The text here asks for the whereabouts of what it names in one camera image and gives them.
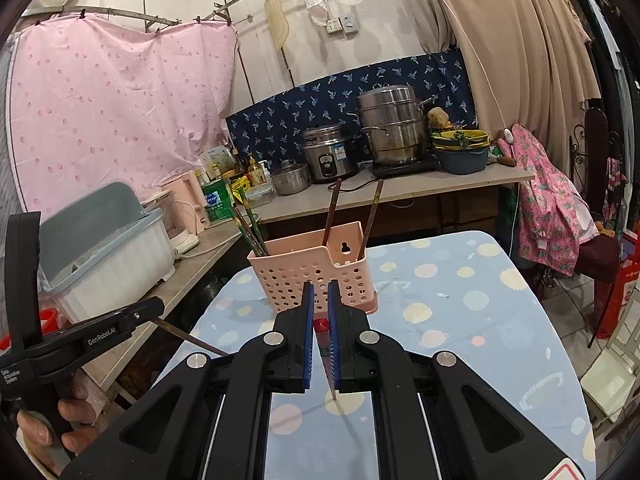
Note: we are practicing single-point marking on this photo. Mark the hanging clear plastic bag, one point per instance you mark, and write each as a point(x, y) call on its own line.
point(312, 0)

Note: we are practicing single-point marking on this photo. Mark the dark reddish-brown chopstick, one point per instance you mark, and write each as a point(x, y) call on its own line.
point(332, 212)

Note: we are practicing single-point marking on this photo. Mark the red chopstick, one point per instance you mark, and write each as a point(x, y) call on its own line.
point(322, 325)

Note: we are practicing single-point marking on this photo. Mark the pink dotted curtain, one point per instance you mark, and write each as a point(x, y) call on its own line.
point(120, 110)

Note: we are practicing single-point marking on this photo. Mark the green chopstick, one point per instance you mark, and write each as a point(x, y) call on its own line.
point(249, 215)

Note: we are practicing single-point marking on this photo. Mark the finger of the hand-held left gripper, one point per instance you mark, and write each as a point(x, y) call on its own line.
point(145, 310)

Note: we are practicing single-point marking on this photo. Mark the ginger root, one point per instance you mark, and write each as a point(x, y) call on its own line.
point(439, 117)

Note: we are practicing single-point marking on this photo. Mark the black induction cooker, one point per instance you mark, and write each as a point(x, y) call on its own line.
point(405, 169)

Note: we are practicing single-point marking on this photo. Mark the green canister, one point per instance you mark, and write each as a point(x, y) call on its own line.
point(217, 202)

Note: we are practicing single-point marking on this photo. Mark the beige curtain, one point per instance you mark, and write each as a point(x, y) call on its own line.
point(520, 35)

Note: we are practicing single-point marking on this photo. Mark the small lidded steel pot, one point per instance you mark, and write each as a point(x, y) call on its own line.
point(291, 180)

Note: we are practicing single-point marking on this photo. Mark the steel rice cooker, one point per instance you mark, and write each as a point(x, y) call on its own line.
point(327, 155)

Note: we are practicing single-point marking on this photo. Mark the pink perforated utensil basket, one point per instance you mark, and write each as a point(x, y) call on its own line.
point(290, 280)

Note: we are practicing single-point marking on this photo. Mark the red plastic stool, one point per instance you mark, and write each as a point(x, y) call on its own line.
point(625, 285)

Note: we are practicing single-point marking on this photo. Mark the blue dotted tablecloth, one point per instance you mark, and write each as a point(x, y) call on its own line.
point(450, 310)

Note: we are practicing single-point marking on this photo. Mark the person's left hand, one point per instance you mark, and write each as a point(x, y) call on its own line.
point(80, 440)

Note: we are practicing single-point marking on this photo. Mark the yellow bottle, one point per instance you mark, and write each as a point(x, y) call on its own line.
point(256, 174)

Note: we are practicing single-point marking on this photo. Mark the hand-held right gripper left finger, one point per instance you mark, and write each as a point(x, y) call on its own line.
point(307, 355)

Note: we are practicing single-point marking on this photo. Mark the dark wooden chair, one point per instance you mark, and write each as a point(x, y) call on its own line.
point(600, 185)

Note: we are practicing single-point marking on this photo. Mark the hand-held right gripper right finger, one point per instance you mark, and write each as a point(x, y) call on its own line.
point(336, 355)

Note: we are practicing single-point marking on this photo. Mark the stacked steel steamer pot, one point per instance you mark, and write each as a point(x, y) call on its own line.
point(392, 125)

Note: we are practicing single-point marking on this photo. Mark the pink floral garment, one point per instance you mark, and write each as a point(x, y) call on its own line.
point(545, 200)

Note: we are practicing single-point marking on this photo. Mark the pink electric kettle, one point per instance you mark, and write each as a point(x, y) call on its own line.
point(182, 215)

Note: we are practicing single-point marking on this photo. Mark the white wall socket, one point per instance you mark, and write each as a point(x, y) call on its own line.
point(342, 25)

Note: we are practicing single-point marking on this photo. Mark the blue plastic basin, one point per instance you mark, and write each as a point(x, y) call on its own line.
point(460, 160)

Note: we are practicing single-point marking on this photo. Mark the white folding chair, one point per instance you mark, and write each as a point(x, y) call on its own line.
point(612, 380)

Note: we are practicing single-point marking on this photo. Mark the white dish drainer box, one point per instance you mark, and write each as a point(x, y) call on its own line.
point(110, 260)

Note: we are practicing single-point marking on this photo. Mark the navy floral cloth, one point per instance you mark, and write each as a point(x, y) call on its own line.
point(300, 105)

